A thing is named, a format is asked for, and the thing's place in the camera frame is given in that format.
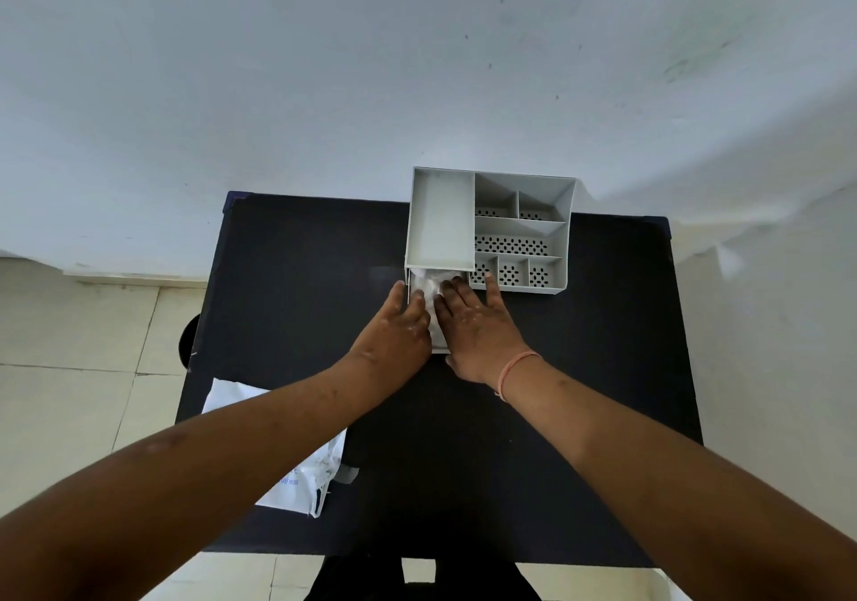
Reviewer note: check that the orange thread wristband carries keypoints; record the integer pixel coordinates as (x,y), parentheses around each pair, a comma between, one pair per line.
(515,364)

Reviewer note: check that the person's left hand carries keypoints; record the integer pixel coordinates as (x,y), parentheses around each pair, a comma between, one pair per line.
(395,346)

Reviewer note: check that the grey plastic desk organizer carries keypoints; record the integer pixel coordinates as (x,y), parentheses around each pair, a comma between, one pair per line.
(442,219)

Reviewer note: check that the person's left forearm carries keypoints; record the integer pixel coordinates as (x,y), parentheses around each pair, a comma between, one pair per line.
(201,480)

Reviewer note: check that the black round stool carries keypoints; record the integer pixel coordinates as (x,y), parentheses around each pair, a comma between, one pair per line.
(189,343)

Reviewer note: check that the person's left fingers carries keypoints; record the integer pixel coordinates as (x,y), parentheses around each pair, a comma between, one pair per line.
(416,309)

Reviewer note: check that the person's right thumb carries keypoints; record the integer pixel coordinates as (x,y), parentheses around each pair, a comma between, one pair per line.
(455,367)

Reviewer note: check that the person's right forearm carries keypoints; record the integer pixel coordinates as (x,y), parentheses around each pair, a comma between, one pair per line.
(669,480)

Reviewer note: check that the white plastic mailing bag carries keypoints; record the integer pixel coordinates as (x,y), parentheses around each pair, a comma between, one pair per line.
(301,480)

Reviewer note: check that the person's right hand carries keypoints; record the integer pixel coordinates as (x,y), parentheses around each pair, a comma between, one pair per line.
(482,339)

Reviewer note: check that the grey organizer drawer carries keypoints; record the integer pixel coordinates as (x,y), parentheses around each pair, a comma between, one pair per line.
(408,283)

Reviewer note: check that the person's black trousers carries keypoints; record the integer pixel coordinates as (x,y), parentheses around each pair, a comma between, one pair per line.
(361,580)

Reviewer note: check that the clear crinkled plastic packet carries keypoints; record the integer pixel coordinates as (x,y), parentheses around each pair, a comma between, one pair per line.
(428,282)

